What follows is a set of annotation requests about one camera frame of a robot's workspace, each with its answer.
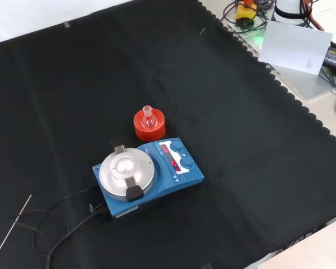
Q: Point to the clear round-bottom flask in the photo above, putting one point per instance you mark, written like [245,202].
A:
[149,123]

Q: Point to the heater with blue base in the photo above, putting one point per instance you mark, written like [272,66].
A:
[162,190]

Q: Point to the black bench cloth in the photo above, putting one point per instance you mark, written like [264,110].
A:
[240,140]

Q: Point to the yellow stop button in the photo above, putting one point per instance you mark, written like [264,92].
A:
[245,12]

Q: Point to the grey tape strip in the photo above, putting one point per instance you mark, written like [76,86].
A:
[67,25]

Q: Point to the pale board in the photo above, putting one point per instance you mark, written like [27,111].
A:
[294,47]

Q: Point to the thin metal probe rod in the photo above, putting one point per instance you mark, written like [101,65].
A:
[9,232]

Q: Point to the grey metal base plate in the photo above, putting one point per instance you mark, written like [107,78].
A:
[305,84]

